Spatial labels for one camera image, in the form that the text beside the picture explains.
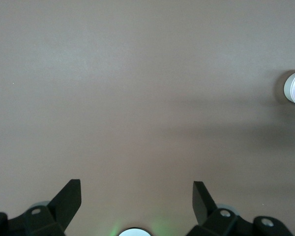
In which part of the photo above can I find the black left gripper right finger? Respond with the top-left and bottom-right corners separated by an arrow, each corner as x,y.
186,181 -> 292,236

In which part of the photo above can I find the white bowl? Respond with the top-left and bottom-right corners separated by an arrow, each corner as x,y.
283,71 -> 295,104

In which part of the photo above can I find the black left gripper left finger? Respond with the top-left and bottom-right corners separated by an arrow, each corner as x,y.
0,179 -> 82,236

